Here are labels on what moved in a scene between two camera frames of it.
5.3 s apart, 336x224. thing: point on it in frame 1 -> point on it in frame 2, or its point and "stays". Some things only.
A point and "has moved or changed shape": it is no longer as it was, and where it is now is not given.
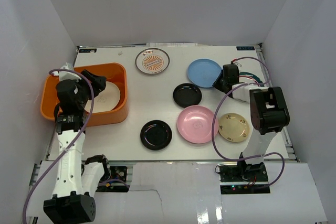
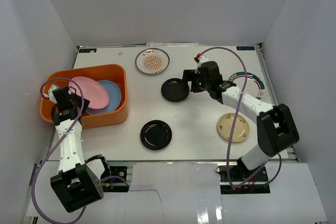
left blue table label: (87, 50) stays
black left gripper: (97, 82) -> (79, 103)
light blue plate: (203, 73) has moved or changed shape
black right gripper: (217, 85) -> (188, 75)
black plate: (186, 95) -> (174, 90)
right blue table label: (245, 48) stays
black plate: (156, 135) stays
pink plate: (194, 124) -> (93, 91)
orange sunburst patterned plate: (152, 61) stays
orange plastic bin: (115, 73) stays
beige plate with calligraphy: (233, 127) stays
